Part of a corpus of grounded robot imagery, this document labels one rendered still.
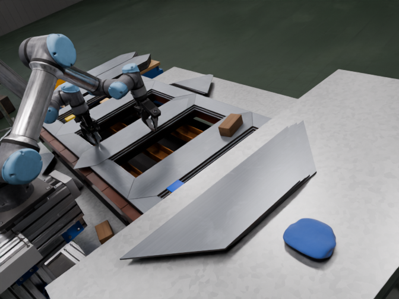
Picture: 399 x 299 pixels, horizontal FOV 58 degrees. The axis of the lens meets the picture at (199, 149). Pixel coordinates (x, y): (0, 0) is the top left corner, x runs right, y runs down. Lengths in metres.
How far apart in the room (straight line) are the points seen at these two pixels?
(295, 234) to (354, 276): 0.15
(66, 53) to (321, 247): 1.03
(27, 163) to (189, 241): 0.60
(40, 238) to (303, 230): 1.01
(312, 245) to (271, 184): 0.23
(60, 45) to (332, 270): 1.08
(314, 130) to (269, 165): 0.24
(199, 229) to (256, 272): 0.18
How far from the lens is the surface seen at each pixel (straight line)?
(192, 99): 2.05
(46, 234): 1.53
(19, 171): 1.25
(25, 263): 1.39
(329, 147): 1.15
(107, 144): 1.92
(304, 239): 0.86
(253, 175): 1.04
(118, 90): 1.63
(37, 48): 1.38
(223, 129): 1.62
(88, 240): 1.68
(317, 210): 0.96
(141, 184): 1.54
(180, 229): 0.95
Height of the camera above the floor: 1.75
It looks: 34 degrees down
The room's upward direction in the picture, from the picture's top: 17 degrees counter-clockwise
